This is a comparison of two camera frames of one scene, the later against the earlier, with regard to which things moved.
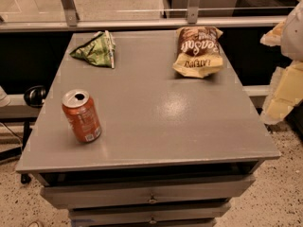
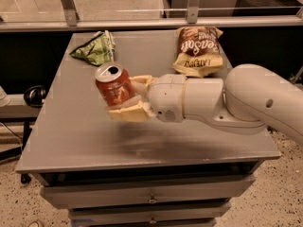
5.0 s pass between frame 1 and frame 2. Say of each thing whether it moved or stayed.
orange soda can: moved
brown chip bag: stayed
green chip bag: stayed
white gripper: moved
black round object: stayed
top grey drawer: stayed
